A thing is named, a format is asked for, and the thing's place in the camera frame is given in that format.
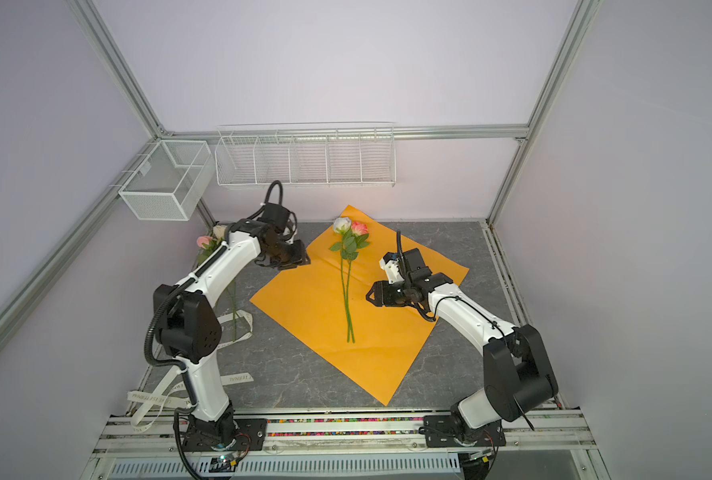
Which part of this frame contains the white fake rose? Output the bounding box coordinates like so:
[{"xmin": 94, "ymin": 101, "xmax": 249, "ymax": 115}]
[{"xmin": 330, "ymin": 217, "xmax": 358, "ymax": 343}]

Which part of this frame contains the orange wrapping paper sheet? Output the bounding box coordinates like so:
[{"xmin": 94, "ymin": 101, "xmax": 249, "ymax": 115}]
[{"xmin": 244, "ymin": 206, "xmax": 480, "ymax": 408}]

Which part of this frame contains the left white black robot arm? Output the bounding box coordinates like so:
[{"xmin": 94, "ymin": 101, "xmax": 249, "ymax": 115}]
[{"xmin": 144, "ymin": 180, "xmax": 310, "ymax": 479}]

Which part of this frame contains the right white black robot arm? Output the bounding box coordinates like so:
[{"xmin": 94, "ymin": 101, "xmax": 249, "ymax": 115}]
[{"xmin": 366, "ymin": 249, "xmax": 559, "ymax": 447}]

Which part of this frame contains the cream fake rose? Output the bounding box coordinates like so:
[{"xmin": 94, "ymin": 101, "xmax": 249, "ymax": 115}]
[{"xmin": 212, "ymin": 224, "xmax": 228, "ymax": 242}]

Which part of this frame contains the white mesh box basket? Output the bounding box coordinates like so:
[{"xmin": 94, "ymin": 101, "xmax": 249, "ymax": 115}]
[{"xmin": 119, "ymin": 140, "xmax": 216, "ymax": 221}]

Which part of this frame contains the white printed ribbon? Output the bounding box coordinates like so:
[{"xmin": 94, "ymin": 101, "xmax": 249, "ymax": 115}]
[{"xmin": 127, "ymin": 310, "xmax": 254, "ymax": 434}]

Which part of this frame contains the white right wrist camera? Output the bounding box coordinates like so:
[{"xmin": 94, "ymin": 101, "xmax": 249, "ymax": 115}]
[{"xmin": 379, "ymin": 252, "xmax": 403, "ymax": 284}]

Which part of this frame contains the white wire shelf basket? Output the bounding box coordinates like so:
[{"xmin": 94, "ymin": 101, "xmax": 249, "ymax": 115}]
[{"xmin": 214, "ymin": 122, "xmax": 397, "ymax": 187}]

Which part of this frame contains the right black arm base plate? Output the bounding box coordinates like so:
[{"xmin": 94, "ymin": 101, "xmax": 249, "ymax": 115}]
[{"xmin": 418, "ymin": 412, "xmax": 506, "ymax": 448}]

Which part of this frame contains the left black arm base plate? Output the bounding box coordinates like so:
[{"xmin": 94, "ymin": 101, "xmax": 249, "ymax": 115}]
[{"xmin": 181, "ymin": 417, "xmax": 268, "ymax": 452}]

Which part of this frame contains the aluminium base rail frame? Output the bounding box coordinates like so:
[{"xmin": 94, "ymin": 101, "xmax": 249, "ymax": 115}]
[{"xmin": 82, "ymin": 405, "xmax": 610, "ymax": 479}]

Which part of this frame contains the white slotted cable duct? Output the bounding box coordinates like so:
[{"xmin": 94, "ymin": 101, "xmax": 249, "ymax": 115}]
[{"xmin": 105, "ymin": 452, "xmax": 463, "ymax": 479}]

